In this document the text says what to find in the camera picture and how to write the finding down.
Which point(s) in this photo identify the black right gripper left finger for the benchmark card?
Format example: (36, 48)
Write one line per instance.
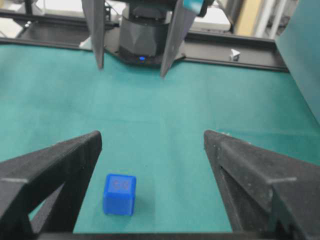
(41, 192)

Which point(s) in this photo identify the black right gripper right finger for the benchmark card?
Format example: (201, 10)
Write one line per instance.
(265, 191)

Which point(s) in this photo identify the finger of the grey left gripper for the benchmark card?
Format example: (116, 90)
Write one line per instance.
(94, 14)
(179, 26)

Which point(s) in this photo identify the green backdrop curtain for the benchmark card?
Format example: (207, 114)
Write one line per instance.
(299, 46)

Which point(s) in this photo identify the small white bracket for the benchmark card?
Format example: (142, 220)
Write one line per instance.
(234, 55)

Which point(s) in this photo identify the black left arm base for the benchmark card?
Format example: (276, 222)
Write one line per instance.
(142, 33)

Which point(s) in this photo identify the green table cloth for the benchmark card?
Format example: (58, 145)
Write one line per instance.
(151, 127)

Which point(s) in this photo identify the blue cube block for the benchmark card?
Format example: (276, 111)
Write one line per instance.
(119, 194)

